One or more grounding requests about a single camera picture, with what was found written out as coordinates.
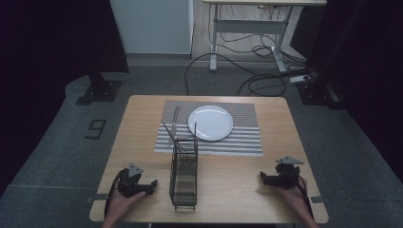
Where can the person's left hand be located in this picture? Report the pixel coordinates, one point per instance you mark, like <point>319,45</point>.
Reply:
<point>122,205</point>

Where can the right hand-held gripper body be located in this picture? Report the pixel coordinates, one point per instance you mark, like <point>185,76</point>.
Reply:
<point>286,175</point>

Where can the grey striped placemat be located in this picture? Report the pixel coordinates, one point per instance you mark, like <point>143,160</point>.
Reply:
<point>244,139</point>

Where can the white cabinet panel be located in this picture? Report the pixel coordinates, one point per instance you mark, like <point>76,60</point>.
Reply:
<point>152,25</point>

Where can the white round plate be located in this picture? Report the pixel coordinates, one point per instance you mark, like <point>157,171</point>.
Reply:
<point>210,123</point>

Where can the white height-adjustable desk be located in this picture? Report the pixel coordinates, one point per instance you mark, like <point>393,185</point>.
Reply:
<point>250,26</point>

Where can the grey tape strip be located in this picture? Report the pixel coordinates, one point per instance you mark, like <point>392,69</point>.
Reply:
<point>96,198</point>
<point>320,199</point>

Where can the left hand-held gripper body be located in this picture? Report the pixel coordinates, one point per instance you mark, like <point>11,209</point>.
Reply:
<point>130,186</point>

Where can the black stand base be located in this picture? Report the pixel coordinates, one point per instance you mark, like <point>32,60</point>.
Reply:
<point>99,91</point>
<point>320,93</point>

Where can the silver fork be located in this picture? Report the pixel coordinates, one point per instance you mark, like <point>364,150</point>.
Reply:
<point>174,129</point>

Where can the dark curtain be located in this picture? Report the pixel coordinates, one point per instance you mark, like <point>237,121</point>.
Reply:
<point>364,63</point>
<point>47,47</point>

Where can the person's right hand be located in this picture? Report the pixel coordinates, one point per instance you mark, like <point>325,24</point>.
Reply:
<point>297,196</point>

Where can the white power strip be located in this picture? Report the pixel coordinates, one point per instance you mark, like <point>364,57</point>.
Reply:
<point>299,78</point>

